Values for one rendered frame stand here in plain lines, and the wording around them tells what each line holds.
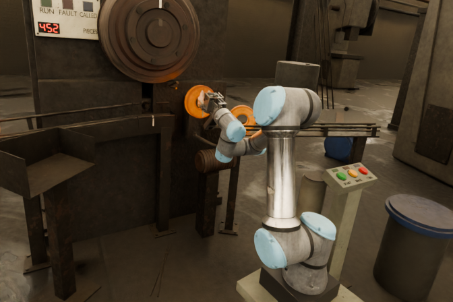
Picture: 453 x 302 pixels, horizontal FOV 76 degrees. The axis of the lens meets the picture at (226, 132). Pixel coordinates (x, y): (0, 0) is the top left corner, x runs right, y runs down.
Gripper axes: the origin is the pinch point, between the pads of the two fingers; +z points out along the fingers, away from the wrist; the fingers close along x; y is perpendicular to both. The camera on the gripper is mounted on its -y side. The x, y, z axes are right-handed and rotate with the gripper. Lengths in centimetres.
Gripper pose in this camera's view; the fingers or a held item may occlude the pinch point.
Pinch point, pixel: (201, 98)
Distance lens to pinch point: 139.7
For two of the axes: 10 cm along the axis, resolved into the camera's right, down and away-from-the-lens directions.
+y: 2.2, -8.4, -5.0
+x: -8.6, 0.8, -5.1
